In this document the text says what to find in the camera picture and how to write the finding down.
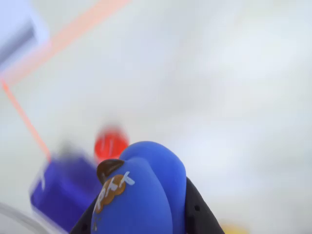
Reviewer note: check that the white box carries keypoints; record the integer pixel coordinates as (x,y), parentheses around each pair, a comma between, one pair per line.
(17,31)

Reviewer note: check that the long orange tape strip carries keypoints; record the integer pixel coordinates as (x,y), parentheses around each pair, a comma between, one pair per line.
(65,31)

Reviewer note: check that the thin orange tape strip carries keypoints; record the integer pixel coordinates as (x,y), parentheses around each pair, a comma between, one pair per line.
(24,117)

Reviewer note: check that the blue rubber duck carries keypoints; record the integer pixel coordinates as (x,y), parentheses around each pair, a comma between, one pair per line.
(143,192)

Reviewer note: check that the yellow rubber duck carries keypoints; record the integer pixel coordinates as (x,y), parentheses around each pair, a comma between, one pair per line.
(234,229)

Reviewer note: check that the blue box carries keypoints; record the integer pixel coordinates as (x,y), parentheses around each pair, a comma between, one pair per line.
(63,190)

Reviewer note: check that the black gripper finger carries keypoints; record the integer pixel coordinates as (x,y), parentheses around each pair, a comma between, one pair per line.
(200,212)
(83,223)

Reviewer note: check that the red rubber duck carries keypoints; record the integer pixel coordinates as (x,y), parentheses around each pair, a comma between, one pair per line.
(109,143)

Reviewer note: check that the grey translucent container rim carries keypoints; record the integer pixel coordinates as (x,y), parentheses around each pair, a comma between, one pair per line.
(17,219)

